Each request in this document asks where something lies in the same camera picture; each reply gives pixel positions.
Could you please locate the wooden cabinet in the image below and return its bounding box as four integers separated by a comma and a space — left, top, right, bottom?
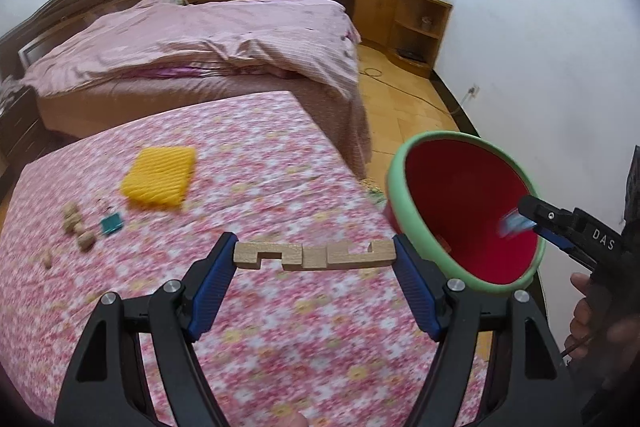
180, 0, 454, 80

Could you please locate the dark wooden headboard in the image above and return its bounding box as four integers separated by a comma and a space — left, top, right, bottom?
0, 0, 165, 78

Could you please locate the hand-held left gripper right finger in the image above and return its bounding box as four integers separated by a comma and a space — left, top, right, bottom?
392, 233, 584, 427

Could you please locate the bed with pink bedding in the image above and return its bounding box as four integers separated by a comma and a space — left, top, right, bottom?
36, 66, 372, 180

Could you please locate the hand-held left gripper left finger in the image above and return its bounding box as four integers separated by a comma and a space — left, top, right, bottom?
54, 232, 240, 427

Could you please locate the notched wooden block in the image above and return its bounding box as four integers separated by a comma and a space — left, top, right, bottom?
233, 239, 397, 272

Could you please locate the cable on floor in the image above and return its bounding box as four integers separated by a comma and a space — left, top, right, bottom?
363, 66, 474, 116

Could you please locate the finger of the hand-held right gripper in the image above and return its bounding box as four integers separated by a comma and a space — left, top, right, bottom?
537, 227, 599, 271
517, 194, 629, 254

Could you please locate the yellow foam net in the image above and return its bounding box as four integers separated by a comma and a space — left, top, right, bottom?
119, 145, 198, 210

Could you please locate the dark wooden nightstand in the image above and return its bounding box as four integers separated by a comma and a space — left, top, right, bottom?
0, 84, 44, 204

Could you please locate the pink floral tablecloth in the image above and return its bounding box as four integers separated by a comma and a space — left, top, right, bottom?
0, 90, 489, 427

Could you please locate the blue packet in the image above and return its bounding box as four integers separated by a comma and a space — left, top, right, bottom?
497, 209, 537, 238

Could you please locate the small teal packet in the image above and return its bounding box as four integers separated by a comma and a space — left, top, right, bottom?
98, 214, 124, 237

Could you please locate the red bin with green rim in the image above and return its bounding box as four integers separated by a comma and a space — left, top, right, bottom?
385, 131, 548, 296

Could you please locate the person's right hand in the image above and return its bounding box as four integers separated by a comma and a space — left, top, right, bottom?
567, 273, 640, 359

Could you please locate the pink duvet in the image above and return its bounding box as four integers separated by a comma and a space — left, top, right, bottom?
22, 0, 362, 102

